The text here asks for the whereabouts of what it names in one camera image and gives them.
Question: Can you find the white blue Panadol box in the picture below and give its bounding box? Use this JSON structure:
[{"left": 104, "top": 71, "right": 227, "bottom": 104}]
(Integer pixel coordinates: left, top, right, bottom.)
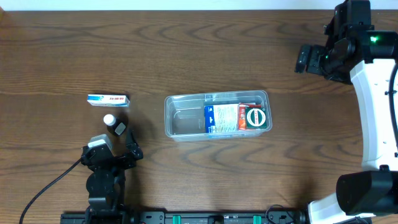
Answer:
[{"left": 87, "top": 95, "right": 130, "bottom": 107}]

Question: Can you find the green box round label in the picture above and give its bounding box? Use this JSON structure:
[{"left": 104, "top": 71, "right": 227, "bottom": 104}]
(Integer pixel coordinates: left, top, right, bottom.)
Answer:
[{"left": 245, "top": 108, "right": 268, "bottom": 129}]

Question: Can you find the black mounting rail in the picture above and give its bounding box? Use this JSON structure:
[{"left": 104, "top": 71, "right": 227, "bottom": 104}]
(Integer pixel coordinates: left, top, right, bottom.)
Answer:
[{"left": 60, "top": 210, "right": 307, "bottom": 224}]

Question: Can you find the brown bottle white cap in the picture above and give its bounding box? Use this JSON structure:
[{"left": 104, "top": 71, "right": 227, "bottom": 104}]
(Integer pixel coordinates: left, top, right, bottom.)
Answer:
[{"left": 103, "top": 114, "right": 127, "bottom": 136}]

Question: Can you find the long blue white box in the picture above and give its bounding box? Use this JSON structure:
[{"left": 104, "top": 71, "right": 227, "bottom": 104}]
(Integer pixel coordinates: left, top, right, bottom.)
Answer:
[{"left": 204, "top": 104, "right": 238, "bottom": 133}]

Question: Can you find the red medicine box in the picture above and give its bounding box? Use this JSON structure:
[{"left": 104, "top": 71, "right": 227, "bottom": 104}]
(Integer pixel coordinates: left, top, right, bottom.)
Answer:
[{"left": 238, "top": 103, "right": 261, "bottom": 130}]

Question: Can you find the clear plastic container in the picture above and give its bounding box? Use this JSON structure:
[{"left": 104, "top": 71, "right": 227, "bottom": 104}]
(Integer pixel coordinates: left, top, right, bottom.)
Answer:
[{"left": 164, "top": 90, "right": 272, "bottom": 141}]

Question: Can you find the left black cable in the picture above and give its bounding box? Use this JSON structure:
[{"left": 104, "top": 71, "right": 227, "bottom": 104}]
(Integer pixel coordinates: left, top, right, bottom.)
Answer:
[{"left": 18, "top": 158, "right": 84, "bottom": 224}]

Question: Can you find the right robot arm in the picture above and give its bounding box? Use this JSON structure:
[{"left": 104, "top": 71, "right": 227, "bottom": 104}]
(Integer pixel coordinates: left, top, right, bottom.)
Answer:
[{"left": 295, "top": 0, "right": 397, "bottom": 223}]

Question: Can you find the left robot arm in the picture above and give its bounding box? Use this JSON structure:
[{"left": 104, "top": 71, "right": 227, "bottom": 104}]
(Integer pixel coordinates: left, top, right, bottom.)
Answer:
[{"left": 81, "top": 129, "right": 144, "bottom": 223}]

